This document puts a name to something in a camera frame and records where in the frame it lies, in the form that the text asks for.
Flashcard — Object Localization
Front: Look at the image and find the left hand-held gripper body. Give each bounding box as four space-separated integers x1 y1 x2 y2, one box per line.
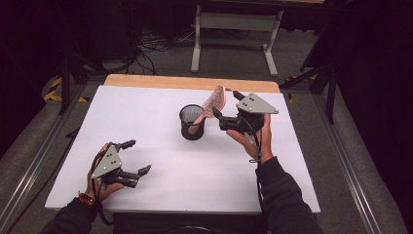
90 141 140 189

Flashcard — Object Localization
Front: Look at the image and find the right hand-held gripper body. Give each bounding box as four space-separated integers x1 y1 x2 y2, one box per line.
218 93 280 135

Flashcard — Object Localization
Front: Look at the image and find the pink hairbrush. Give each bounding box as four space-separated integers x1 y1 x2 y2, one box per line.
187 85 228 137

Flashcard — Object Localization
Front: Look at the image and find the black mesh cup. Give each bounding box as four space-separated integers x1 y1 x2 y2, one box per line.
178 103 207 141

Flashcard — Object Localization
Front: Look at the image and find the person's left hand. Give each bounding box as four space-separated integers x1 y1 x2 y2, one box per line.
86 142 125 203

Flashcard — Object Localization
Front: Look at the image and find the person's right hand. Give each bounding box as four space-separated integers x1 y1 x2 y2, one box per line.
226 113 275 165

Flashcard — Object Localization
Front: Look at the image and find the white board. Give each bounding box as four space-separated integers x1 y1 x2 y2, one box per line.
44 85 321 215

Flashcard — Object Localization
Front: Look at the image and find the wooden table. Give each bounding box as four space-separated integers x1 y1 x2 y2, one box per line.
103 73 282 95

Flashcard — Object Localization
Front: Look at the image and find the person's lap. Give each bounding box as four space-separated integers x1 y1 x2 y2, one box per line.
112 213 271 234

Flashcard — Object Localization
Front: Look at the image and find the black metal stand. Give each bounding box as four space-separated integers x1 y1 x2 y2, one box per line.
280 61 339 125
57 53 110 116

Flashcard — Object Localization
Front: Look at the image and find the yellow and black floor tape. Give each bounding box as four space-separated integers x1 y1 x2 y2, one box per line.
43 76 90 103

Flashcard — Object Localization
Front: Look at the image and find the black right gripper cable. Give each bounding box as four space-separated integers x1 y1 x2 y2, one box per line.
244 118 266 214

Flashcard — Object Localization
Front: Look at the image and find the orange beaded bracelet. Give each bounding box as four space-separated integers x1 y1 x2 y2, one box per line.
77 191 95 207

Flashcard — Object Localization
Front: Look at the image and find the aluminium rail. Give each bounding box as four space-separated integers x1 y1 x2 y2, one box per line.
312 94 387 234
0 85 86 230

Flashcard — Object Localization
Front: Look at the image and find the grey metal table frame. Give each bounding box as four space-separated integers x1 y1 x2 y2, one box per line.
190 3 284 78

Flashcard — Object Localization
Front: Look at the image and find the tangle of black floor cables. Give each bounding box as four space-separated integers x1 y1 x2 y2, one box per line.
130 27 196 76

